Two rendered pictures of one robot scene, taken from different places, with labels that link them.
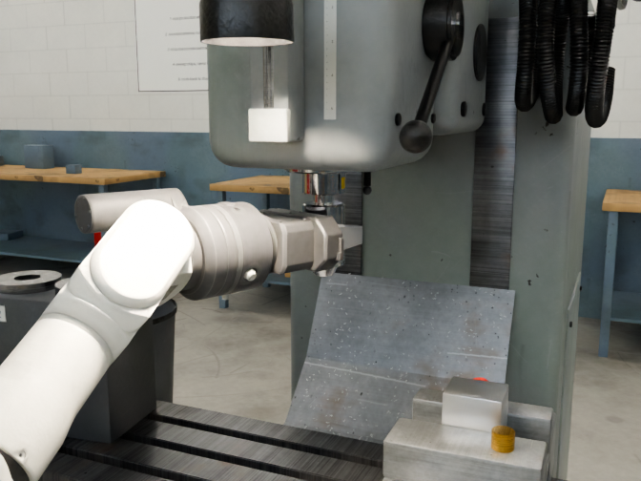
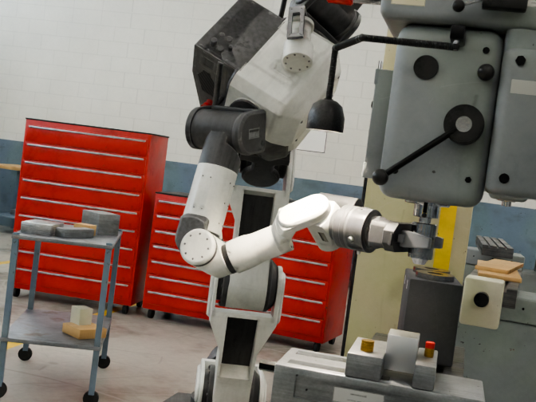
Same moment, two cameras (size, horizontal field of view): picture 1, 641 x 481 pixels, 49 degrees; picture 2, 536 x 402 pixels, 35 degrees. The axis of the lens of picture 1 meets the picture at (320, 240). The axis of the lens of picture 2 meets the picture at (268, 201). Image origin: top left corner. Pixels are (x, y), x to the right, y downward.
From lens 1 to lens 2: 156 cm
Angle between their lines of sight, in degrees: 80
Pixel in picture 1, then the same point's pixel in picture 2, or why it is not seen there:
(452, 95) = (490, 168)
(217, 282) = (334, 236)
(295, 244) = (375, 231)
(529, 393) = not seen: outside the picture
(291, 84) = (369, 151)
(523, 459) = (356, 351)
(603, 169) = not seen: outside the picture
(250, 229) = (355, 218)
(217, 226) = (341, 212)
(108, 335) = (275, 234)
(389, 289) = not seen: outside the picture
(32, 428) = (235, 248)
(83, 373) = (262, 242)
